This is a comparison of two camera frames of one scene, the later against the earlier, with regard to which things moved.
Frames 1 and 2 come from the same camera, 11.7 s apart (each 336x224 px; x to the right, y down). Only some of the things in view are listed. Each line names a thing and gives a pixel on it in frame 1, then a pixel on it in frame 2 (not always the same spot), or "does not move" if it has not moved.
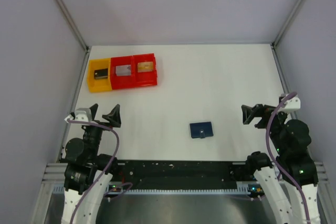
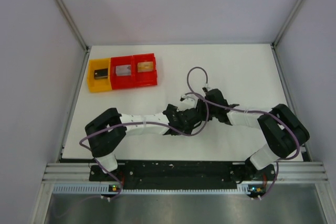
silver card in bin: (123, 70) does not move
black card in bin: (100, 74) does not move
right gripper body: (261, 115) → (208, 106)
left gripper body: (99, 123) → (191, 115)
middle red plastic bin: (122, 82) does not move
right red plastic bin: (144, 78) does not move
